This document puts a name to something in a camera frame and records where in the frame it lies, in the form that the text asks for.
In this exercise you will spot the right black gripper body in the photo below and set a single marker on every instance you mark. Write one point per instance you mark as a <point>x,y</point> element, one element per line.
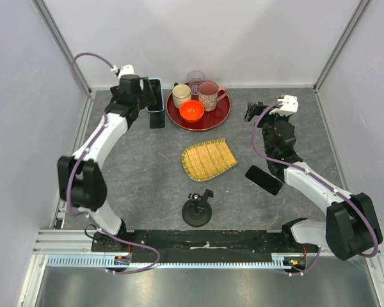
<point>267,121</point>

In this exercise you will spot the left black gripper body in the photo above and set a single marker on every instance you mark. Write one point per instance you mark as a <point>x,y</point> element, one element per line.
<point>146,100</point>

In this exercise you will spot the blue-cased smartphone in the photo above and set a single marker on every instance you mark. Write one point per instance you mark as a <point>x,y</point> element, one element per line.
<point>158,94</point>

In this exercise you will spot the black folding phone stand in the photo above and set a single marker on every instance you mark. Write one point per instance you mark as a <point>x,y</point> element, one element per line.
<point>157,120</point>

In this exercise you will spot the black smartphone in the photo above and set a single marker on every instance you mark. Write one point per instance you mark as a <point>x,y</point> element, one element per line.
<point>264,180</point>

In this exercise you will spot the black round-base phone holder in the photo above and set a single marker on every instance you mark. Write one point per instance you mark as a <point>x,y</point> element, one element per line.
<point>197,212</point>

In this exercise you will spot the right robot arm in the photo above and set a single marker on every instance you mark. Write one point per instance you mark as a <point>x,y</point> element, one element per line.
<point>351,225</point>

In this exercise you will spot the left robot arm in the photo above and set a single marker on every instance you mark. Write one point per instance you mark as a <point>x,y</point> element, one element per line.
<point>80,179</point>

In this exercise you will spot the red round tray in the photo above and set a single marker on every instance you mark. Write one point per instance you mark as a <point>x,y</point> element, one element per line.
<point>209,120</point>

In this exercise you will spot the pink patterned mug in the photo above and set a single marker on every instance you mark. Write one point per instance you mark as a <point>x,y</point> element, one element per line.
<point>209,94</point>

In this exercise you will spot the cream mug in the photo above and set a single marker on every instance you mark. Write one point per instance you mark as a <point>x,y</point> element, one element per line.
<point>181,93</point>

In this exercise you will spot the orange bowl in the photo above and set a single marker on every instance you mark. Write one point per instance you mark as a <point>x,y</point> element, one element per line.
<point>192,111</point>

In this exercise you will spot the clear glass tumbler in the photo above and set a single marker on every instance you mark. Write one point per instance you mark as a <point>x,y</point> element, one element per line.
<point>195,78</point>

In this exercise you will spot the woven bamboo tray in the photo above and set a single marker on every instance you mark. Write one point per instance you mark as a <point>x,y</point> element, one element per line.
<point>207,160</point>

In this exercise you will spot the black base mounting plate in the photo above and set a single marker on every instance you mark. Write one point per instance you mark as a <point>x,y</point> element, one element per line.
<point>260,241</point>

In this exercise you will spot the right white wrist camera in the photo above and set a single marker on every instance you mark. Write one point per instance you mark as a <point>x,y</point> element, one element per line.
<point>286,105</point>

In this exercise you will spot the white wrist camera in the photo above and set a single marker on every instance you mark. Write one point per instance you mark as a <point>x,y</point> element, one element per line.
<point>125,70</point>
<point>286,105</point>

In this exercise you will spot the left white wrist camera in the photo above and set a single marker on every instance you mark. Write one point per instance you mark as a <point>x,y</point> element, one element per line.
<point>125,70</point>

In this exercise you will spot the slotted cable duct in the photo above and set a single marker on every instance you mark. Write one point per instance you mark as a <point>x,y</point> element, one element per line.
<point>122,262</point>

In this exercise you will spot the left aluminium frame post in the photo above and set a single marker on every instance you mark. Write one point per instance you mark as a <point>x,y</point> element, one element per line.
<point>61,43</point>

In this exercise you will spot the aluminium frame post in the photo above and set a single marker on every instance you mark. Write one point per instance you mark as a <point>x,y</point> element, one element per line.
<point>344,38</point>
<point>61,43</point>

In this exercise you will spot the right aluminium frame post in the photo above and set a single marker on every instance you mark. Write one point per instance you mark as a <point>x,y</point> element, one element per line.
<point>344,38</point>

